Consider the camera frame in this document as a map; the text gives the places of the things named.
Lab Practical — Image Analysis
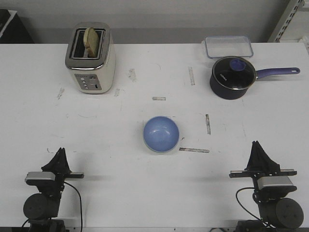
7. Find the clear plastic food container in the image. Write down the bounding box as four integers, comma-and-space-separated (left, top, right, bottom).
204, 35, 253, 59

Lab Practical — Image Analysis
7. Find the green bowl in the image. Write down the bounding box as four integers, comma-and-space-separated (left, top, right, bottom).
144, 140, 179, 153

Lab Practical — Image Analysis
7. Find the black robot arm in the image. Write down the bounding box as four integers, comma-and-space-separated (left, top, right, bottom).
23, 148, 84, 232
229, 141, 304, 232

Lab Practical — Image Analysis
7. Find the glass pot lid blue knob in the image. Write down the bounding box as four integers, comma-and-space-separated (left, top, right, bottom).
212, 56, 256, 90

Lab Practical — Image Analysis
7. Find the cream silver toaster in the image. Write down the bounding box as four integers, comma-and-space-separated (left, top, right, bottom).
65, 22, 116, 94

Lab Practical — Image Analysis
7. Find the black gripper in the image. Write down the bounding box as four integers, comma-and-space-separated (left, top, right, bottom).
41, 147, 84, 191
229, 141, 297, 179

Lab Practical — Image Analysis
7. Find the dark blue saucepan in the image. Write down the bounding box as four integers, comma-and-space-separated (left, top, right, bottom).
210, 67, 300, 100

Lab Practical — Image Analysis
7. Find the blue bowl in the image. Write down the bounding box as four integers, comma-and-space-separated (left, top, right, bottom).
143, 116, 180, 142

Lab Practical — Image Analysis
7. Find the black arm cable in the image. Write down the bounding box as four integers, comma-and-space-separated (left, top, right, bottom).
20, 181, 84, 230
236, 187, 276, 229

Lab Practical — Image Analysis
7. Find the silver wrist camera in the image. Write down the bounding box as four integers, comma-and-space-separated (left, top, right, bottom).
25, 172, 56, 187
257, 176, 297, 192

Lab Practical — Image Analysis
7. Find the white metal shelf upright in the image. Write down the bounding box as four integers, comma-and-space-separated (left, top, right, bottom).
267, 0, 309, 43

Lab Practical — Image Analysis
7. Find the toast bread slice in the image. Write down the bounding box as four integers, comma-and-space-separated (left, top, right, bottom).
83, 27, 99, 58

